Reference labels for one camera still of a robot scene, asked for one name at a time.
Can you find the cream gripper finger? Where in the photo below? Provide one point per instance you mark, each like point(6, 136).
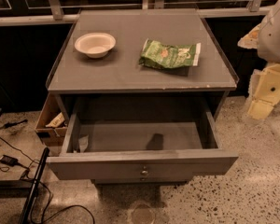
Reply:
point(266, 93)
point(250, 40)

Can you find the green jalapeno chip bag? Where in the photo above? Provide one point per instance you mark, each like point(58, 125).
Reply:
point(159, 56)

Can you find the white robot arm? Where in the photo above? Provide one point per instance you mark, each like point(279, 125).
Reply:
point(269, 41)

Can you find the brass drawer knob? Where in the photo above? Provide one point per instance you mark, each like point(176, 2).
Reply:
point(144, 171)

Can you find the open grey top drawer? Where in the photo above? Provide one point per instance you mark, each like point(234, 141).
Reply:
point(113, 151)

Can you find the metal window railing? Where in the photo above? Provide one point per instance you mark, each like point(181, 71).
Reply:
point(56, 3)

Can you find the white paper bowl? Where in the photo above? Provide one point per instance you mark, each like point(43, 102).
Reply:
point(95, 45)

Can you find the grey wooden cabinet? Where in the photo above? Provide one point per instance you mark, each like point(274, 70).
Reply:
point(116, 87)

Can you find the yellow packet in box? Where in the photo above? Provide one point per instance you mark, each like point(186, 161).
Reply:
point(57, 121)

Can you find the cardboard box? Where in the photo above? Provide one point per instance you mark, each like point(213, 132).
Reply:
point(47, 129)

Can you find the black screwdriver on floor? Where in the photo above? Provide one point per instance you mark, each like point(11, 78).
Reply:
point(11, 124)

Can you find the black power adapter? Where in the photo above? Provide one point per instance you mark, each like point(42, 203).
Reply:
point(10, 161)

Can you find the black bar on floor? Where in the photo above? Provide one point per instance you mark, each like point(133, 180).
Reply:
point(33, 187)

